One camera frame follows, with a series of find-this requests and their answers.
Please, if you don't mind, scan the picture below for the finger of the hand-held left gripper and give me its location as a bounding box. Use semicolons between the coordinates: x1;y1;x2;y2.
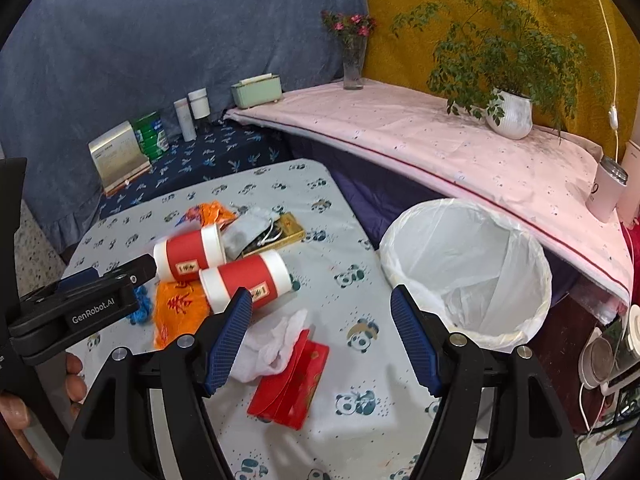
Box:
7;254;159;367
20;266;101;306

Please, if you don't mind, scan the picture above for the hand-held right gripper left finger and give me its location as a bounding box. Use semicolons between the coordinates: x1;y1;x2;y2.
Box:
59;287;254;480

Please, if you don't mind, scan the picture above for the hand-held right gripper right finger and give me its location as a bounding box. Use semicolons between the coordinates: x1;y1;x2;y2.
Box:
390;285;586;480

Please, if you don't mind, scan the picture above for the orange bag with red print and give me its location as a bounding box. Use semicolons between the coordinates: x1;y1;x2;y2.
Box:
152;280;214;352

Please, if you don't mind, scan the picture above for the red and white paper cup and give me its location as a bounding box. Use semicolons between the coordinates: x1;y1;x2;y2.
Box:
199;250;290;315
152;223;226;282

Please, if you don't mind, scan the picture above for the bin with white plastic liner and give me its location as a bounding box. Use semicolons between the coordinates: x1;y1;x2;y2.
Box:
378;198;554;362

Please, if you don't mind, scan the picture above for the grey pouch with silver ribbon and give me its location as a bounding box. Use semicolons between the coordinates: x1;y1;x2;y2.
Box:
220;206;281;261

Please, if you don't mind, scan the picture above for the person's left hand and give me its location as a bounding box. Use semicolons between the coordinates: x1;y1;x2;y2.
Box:
0;352;89;433

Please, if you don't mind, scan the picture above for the crumpled white tissue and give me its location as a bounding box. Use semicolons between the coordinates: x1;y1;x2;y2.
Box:
229;308;311;384

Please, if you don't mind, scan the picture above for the red envelope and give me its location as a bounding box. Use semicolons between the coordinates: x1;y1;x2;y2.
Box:
247;327;331;431

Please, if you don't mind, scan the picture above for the gold book box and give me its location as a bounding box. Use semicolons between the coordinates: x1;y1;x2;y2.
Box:
88;121;152;196

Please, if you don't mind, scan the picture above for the panda printed tablecloth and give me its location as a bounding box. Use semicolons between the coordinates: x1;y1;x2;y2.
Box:
60;159;447;480

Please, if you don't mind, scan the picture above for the gold flat box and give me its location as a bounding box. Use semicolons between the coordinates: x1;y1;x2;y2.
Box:
240;212;306;257

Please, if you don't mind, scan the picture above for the dark red cloth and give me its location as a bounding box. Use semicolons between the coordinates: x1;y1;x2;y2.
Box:
530;287;606;436

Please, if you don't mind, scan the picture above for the green tin can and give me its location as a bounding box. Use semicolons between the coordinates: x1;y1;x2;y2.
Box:
131;111;171;162

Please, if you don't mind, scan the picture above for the purple cloth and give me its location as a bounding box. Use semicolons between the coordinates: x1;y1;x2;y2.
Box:
289;135;583;306

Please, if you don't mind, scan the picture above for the navy printed cloth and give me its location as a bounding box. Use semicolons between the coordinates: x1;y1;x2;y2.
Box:
97;120;297;222

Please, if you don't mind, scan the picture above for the small white electric pot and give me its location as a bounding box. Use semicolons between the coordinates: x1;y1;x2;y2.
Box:
578;327;622;392

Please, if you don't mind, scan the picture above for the slim white bottle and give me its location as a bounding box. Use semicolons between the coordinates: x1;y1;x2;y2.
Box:
173;99;197;143

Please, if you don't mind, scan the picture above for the pink printed cloth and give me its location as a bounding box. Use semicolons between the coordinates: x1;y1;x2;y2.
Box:
222;77;635;312

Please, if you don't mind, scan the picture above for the blue-grey hanging cloth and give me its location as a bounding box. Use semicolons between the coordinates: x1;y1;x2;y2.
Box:
0;0;370;257

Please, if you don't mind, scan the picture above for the white jar with dark base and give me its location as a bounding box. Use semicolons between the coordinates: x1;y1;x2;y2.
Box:
188;88;211;121

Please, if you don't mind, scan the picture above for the white round lid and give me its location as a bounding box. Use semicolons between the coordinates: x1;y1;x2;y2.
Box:
627;304;640;352

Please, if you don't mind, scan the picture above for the pink thermos cup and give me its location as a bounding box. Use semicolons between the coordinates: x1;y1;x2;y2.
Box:
585;156;630;224

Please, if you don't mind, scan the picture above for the green plant in white pot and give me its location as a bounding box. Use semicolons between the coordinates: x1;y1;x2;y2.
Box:
390;0;597;141

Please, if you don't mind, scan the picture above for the pale green tissue box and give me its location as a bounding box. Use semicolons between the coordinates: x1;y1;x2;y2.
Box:
230;74;285;110

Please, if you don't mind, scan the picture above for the pink electric kettle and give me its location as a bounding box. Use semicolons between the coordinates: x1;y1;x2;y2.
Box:
618;140;640;222

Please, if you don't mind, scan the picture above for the glass vase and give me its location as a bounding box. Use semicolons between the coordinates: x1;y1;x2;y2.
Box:
341;35;369;92

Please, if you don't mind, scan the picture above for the white power cable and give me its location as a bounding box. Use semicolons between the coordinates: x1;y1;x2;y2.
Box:
579;382;608;438

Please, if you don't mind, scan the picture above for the white cable with switch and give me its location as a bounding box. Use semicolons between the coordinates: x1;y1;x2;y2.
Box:
587;0;624;162

